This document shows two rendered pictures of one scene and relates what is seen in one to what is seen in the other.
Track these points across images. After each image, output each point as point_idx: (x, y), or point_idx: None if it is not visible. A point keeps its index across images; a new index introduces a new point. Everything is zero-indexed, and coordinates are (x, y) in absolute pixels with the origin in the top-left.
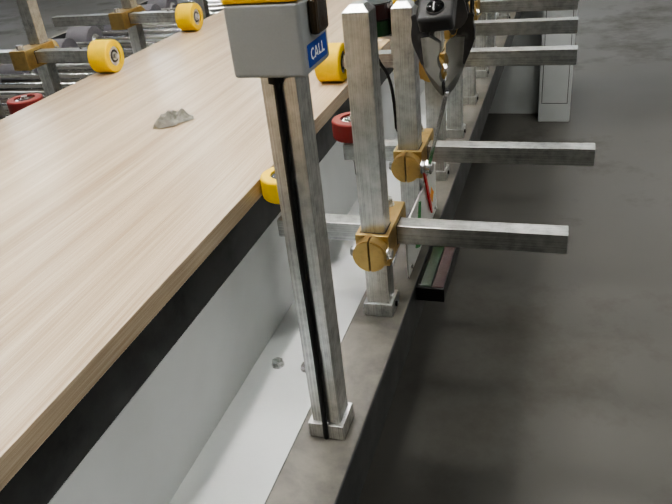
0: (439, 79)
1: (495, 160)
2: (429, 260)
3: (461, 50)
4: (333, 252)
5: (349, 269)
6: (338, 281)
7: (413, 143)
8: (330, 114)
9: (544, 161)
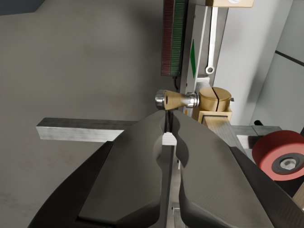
0: (178, 118)
1: (127, 122)
2: (180, 37)
3: (106, 170)
4: (254, 87)
5: (241, 65)
6: (250, 48)
7: (210, 120)
8: (301, 190)
9: (84, 121)
